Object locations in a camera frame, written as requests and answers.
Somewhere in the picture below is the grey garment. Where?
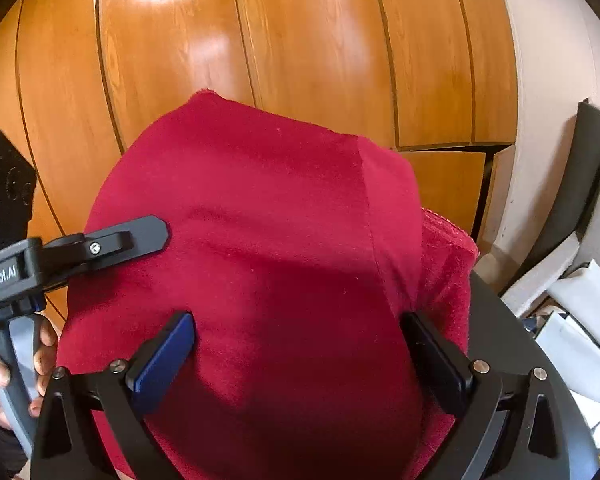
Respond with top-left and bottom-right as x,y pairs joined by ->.
522,259 -> 600,453

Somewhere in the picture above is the wooden wardrobe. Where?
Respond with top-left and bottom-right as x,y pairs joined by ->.
0,0 -> 521,341

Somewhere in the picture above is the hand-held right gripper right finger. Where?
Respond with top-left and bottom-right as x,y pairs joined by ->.
400,311 -> 600,480

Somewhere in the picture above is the grey yellow blue armchair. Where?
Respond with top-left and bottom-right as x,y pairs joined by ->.
480,99 -> 600,318

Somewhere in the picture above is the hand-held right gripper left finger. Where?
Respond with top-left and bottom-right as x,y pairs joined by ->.
30,311 -> 197,480

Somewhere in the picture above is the red sweater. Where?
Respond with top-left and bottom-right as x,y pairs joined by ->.
55,87 -> 481,480

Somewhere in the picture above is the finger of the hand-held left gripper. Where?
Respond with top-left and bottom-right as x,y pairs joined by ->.
42,215 -> 172,291

